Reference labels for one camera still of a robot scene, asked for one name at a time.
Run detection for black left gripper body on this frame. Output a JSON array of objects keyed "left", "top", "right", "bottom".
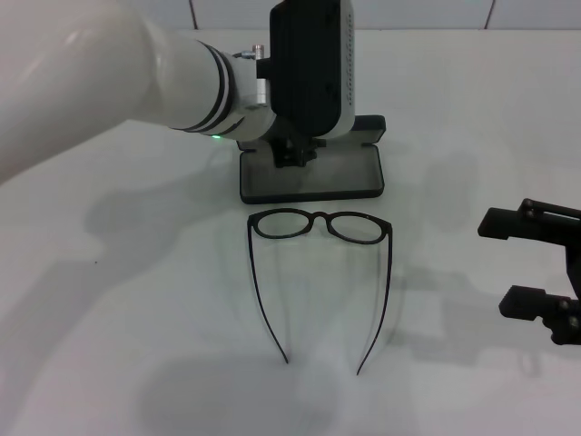
[{"left": 271, "top": 118, "right": 327, "bottom": 170}]

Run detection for black thin-framed glasses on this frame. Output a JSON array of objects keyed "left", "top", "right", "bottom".
[{"left": 246, "top": 207, "right": 394, "bottom": 377}]

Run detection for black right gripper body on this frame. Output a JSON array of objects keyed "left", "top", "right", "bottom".
[{"left": 564, "top": 244, "right": 581, "bottom": 302}]

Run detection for black hard glasses case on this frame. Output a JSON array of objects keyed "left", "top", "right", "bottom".
[{"left": 237, "top": 114, "right": 388, "bottom": 205}]

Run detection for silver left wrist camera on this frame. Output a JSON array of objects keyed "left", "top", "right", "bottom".
[{"left": 255, "top": 0, "right": 359, "bottom": 140}]

